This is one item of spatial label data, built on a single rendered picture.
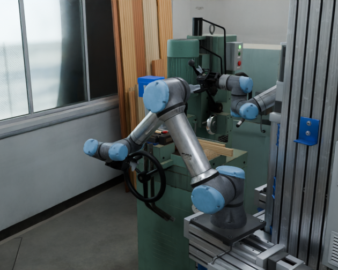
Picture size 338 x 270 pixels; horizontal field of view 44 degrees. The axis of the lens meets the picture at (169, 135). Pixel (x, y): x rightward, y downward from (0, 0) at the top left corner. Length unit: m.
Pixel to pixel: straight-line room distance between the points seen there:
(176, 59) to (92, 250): 1.58
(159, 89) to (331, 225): 0.77
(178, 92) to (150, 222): 1.17
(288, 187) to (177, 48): 0.98
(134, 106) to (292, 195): 2.33
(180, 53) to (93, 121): 1.71
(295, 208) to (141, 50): 2.68
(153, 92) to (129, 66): 2.30
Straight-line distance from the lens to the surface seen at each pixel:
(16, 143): 3.27
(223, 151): 2.27
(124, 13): 3.81
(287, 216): 1.73
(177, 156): 2.26
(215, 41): 2.42
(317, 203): 1.63
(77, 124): 3.64
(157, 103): 1.53
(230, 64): 2.48
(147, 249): 2.67
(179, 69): 2.25
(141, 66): 4.02
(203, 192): 1.51
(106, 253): 3.11
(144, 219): 2.58
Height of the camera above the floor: 1.63
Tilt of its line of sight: 16 degrees down
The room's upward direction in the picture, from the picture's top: straight up
